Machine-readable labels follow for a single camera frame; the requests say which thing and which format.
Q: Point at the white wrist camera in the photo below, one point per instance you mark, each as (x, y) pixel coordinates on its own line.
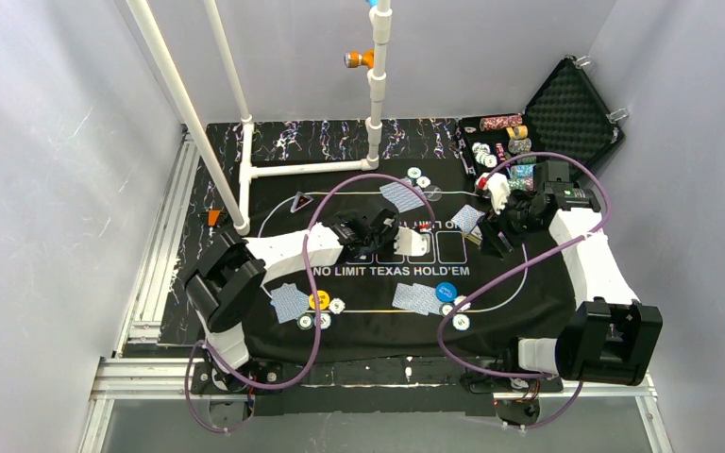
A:
(411, 243)
(494, 187)

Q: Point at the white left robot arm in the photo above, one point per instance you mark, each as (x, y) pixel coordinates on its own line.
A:
(223, 284)

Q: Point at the blue playing card deck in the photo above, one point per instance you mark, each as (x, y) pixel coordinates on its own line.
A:
(466, 220)

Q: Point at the red white chip row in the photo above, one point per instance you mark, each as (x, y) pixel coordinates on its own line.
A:
(499, 122)

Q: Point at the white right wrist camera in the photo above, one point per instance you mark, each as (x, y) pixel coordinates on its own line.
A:
(494, 187)

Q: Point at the yellow chip row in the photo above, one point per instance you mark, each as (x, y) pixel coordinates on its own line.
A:
(517, 132)

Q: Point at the yellow big blind button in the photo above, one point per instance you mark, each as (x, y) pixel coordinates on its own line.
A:
(321, 300)

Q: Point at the orange clamp knob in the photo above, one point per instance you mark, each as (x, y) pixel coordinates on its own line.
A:
(354, 59)

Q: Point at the black poker felt mat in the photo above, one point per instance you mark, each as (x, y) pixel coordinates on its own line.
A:
(527, 294)

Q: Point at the black poker chip case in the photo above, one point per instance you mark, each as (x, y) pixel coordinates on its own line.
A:
(565, 116)

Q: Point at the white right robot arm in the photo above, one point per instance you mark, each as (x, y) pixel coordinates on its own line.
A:
(611, 336)

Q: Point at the green and pink chip row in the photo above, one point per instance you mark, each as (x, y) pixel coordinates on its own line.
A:
(521, 184)

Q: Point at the white blue poker chip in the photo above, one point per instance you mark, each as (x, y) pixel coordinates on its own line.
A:
(336, 306)
(423, 182)
(460, 304)

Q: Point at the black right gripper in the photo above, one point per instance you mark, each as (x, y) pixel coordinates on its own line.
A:
(503, 222)

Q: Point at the red triangular all-in marker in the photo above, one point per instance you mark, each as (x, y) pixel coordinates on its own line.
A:
(301, 200)

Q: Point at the blue chip row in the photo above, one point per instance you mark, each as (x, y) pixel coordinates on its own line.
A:
(521, 171)

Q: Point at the white chips in case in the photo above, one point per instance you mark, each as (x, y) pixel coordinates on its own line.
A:
(483, 155)

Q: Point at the blue-backed playing card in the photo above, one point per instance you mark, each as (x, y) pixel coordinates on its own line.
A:
(425, 300)
(389, 190)
(409, 298)
(274, 293)
(291, 303)
(407, 201)

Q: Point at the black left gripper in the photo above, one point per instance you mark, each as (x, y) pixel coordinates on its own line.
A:
(385, 231)

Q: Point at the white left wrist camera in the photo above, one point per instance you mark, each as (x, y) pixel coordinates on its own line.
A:
(411, 243)

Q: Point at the white light-blue ten chip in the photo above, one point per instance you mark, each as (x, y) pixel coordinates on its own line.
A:
(461, 322)

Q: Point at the dark green chip row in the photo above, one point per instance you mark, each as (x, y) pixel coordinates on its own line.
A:
(519, 147)

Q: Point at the blue small blind button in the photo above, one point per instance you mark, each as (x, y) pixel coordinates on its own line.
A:
(446, 292)

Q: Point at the green poker chip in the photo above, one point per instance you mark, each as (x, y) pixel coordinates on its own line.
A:
(305, 322)
(446, 309)

